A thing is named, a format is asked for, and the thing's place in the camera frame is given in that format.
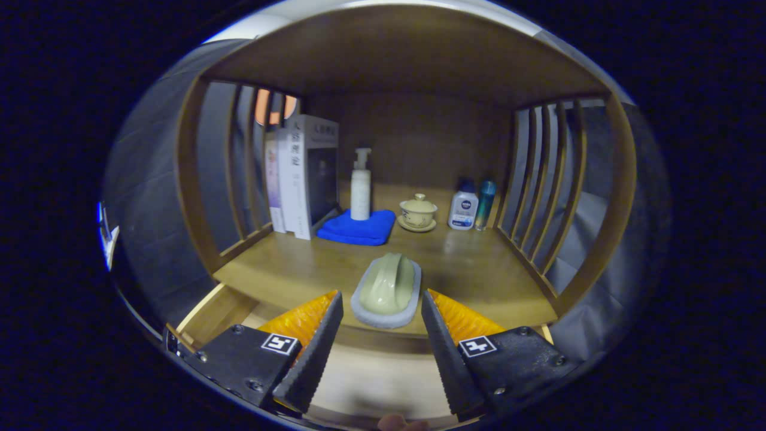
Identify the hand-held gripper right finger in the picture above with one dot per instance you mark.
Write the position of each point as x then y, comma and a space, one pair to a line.
449, 359

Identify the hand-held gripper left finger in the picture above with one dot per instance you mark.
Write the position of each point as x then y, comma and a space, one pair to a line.
317, 359

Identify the wooden drawer with black knob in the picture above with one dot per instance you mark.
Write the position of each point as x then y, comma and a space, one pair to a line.
383, 377

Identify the green brush with grey pad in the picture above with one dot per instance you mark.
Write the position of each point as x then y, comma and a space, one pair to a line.
386, 287

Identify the wooden countertop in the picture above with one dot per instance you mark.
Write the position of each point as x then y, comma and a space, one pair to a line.
467, 269

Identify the wooden cabinet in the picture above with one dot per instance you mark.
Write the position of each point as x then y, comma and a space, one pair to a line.
419, 137

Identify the blue folded cloth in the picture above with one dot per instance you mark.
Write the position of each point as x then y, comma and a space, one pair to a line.
353, 230

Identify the black electronic box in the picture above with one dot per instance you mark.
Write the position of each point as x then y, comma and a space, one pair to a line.
172, 342

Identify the beige lidded ceramic teacup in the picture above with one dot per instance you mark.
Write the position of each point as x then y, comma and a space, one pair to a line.
418, 212

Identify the white lotion bottle blue cap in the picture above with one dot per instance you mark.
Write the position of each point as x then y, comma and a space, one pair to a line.
463, 209

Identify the teal spray can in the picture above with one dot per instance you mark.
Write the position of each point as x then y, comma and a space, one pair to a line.
486, 203

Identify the white pump bottle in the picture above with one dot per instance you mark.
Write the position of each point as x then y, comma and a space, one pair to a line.
360, 191

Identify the purple book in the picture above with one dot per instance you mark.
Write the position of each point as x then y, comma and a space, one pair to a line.
273, 185

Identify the thick white-spined dark book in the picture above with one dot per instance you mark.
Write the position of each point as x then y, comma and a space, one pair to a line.
323, 179

